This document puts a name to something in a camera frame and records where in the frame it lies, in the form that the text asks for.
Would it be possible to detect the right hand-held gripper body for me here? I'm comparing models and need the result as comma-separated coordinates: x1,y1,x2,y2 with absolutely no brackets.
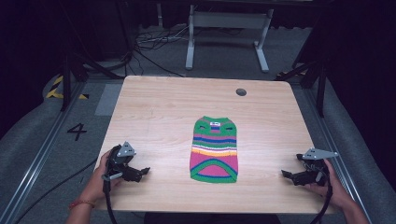
295,147,339,187

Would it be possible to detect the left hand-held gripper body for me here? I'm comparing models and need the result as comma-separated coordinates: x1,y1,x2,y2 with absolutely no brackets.
102,141,138,183

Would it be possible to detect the striped knitted pet sweater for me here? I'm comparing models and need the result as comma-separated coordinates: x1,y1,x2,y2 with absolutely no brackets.
189,116,239,184

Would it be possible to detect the person's right hand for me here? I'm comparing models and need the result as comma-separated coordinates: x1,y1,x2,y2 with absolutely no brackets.
303,159,355,210

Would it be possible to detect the person's left hand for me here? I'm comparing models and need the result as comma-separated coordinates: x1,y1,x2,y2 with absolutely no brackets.
81,149,123,203

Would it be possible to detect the yellow black hazard tape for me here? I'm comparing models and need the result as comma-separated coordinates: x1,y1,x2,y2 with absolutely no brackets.
45,75,90,101

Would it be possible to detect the black metal stand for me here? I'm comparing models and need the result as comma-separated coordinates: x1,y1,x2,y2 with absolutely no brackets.
275,59,329,119
60,50,126,112

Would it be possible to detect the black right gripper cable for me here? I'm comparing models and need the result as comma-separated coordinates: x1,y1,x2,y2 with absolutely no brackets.
308,182,334,224

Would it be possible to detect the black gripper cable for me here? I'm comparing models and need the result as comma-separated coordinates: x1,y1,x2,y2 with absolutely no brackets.
308,182,334,224
102,179,120,224

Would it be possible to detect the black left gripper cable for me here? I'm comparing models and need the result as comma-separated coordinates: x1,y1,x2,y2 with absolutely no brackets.
102,179,120,224

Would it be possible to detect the aluminium floor rail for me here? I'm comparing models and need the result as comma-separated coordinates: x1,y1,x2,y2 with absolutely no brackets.
302,87,373,224
0,79,89,224

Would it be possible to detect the red bracelet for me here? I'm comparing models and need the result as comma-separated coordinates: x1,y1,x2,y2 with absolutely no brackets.
68,199,96,211

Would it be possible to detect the thin black floor cable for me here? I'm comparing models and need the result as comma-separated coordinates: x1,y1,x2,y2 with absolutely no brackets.
13,157,99,224

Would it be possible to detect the bundle of floor cables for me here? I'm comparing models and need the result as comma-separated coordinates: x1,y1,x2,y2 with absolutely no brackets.
133,24,191,78

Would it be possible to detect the grey metal table frame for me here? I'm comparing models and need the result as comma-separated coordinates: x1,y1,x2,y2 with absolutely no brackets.
185,4,275,74

